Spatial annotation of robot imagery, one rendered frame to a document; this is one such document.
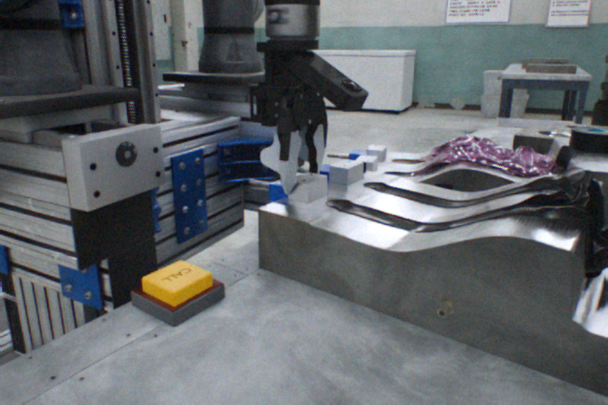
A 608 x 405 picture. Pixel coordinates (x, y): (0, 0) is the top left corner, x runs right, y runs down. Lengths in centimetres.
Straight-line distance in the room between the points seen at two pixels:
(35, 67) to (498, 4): 749
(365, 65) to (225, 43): 640
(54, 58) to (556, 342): 70
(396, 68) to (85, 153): 681
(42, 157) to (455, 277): 52
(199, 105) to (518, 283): 83
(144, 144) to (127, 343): 27
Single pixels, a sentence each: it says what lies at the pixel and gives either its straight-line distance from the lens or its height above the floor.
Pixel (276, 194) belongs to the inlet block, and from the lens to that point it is 70.
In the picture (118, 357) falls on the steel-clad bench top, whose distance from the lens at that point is 55.
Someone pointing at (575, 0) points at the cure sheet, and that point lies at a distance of 794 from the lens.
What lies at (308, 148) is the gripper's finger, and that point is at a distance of 71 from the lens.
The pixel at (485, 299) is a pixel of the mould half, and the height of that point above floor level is 86.
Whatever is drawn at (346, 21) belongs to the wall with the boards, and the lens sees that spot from 846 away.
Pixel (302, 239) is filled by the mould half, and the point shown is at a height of 86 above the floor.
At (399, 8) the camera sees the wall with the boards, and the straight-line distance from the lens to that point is 820.
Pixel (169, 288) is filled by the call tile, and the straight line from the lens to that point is 58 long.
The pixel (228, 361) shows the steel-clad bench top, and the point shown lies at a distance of 52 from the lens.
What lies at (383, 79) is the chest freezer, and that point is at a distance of 737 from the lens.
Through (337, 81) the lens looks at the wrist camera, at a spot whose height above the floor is 106.
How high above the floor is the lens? 111
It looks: 16 degrees down
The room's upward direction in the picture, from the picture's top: straight up
